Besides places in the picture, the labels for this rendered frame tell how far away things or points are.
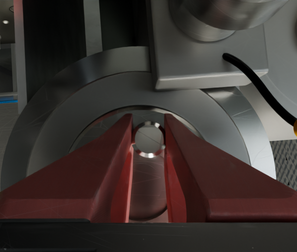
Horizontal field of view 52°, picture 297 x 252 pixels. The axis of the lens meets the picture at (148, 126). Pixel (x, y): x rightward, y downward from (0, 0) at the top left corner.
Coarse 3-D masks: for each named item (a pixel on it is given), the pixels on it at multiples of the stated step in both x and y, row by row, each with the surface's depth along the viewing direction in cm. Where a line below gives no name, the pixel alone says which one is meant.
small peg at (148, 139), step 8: (136, 128) 12; (144, 128) 12; (152, 128) 12; (160, 128) 12; (136, 136) 12; (144, 136) 12; (152, 136) 12; (160, 136) 12; (136, 144) 12; (144, 144) 12; (152, 144) 12; (160, 144) 12; (144, 152) 12; (152, 152) 12; (160, 152) 12
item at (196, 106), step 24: (120, 72) 16; (144, 72) 16; (72, 96) 15; (96, 96) 15; (120, 96) 16; (144, 96) 16; (168, 96) 16; (192, 96) 16; (48, 120) 15; (72, 120) 15; (192, 120) 16; (216, 120) 16; (48, 144) 15; (72, 144) 15; (216, 144) 16; (240, 144) 16
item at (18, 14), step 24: (24, 0) 18; (48, 0) 23; (72, 0) 33; (24, 24) 17; (48, 24) 23; (72, 24) 32; (24, 48) 17; (48, 48) 22; (72, 48) 31; (24, 72) 17; (48, 72) 22; (24, 96) 17
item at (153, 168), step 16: (112, 112) 15; (128, 112) 14; (144, 112) 14; (160, 112) 14; (96, 128) 14; (192, 128) 15; (80, 144) 14; (144, 160) 15; (160, 160) 15; (144, 176) 14; (160, 176) 15; (144, 192) 14; (160, 192) 14; (144, 208) 14; (160, 208) 15
